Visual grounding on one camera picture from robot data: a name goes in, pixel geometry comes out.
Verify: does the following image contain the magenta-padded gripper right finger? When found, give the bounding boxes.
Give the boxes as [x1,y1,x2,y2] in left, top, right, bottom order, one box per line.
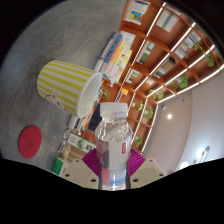
[127,147,168,190]

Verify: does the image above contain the round ceiling lights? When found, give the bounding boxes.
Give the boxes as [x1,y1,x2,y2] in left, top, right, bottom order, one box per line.
[165,112,212,170]

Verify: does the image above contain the flat round red coaster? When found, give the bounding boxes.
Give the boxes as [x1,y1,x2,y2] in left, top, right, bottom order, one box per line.
[17,124,44,160]

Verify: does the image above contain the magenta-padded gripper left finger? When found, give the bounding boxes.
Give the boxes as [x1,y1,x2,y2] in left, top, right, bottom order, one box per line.
[62,147,101,191]

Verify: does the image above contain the orange wooden shelf unit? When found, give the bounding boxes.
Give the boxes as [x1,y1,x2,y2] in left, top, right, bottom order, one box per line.
[83,0,224,155]

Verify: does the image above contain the white box with green print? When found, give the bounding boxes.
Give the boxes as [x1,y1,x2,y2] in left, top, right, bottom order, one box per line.
[66,131,97,153]

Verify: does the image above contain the row of standing books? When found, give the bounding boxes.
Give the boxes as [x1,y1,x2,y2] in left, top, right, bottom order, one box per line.
[92,31,135,85]

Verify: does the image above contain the small green box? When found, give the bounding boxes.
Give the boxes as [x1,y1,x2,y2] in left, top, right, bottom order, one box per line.
[51,156,71,177]

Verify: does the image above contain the yellow striped white cup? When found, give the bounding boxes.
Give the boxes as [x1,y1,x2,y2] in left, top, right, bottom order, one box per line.
[36,59,104,119]

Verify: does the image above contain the clear plastic water bottle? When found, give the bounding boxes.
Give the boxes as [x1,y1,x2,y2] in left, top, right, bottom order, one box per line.
[94,101,134,191]

